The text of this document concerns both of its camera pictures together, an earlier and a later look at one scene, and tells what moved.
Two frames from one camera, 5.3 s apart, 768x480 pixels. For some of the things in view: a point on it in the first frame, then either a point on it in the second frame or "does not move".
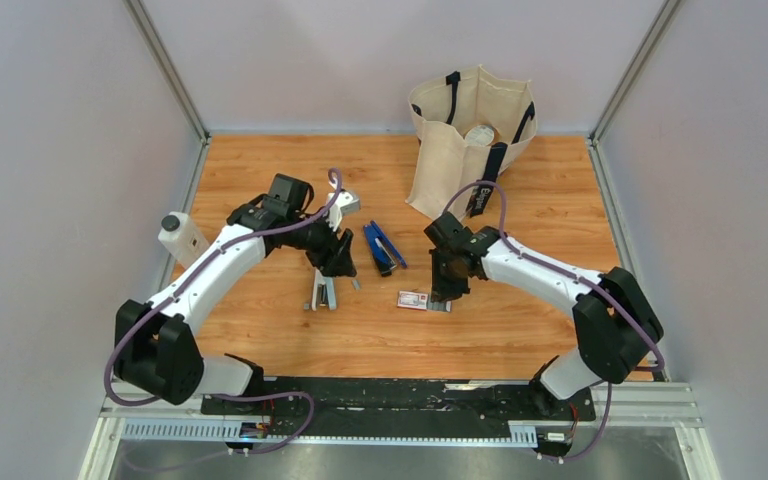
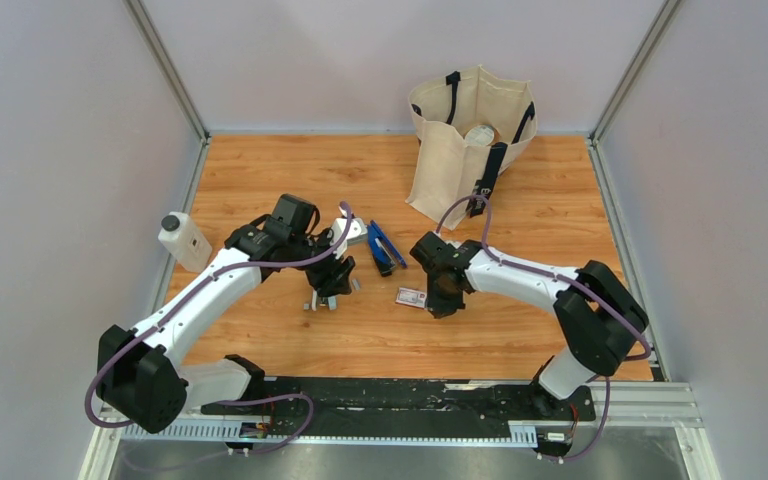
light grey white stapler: [323, 291] does not move
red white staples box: [422, 300] does not move
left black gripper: [334, 257] -> [326, 283]
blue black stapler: [385, 254] does not move
